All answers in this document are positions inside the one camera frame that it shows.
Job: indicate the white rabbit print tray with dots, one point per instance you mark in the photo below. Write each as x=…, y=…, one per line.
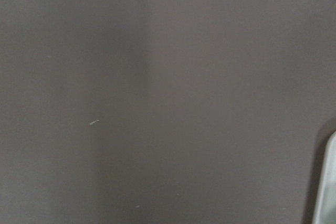
x=324, y=210

